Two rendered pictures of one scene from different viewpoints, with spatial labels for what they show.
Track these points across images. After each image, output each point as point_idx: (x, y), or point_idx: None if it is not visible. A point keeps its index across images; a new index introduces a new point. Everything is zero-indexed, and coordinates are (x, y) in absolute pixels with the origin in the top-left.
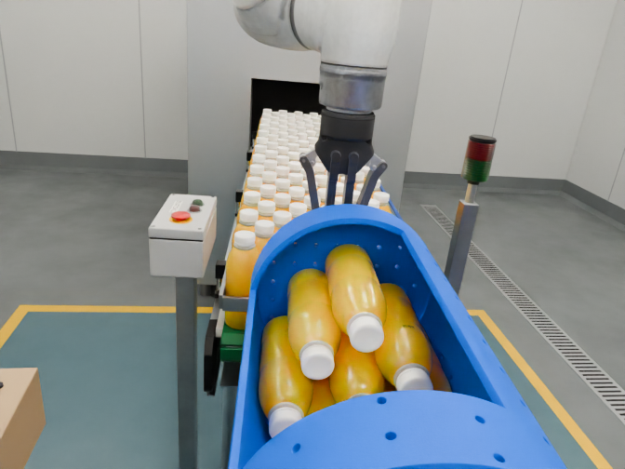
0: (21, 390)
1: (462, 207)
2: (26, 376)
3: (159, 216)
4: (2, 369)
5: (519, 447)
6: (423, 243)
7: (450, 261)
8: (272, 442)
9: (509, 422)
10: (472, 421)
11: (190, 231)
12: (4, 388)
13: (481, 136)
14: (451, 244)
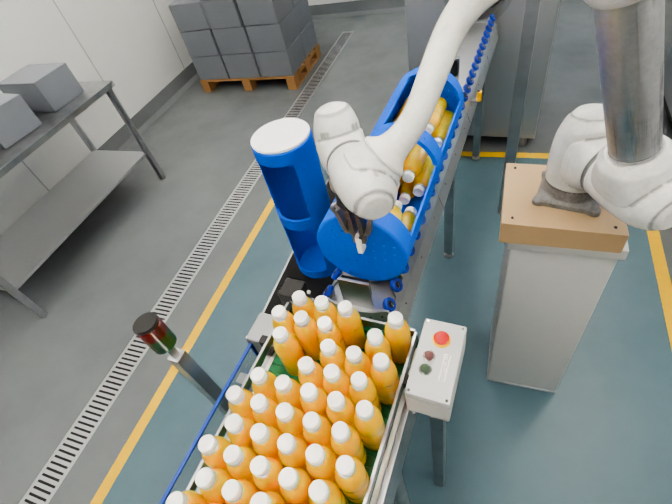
0: (503, 215)
1: (186, 353)
2: (504, 220)
3: (458, 347)
4: (514, 223)
5: (383, 127)
6: (326, 215)
7: (207, 379)
8: (427, 146)
9: (379, 132)
10: (389, 128)
11: (435, 320)
12: (510, 217)
13: (142, 325)
14: (199, 378)
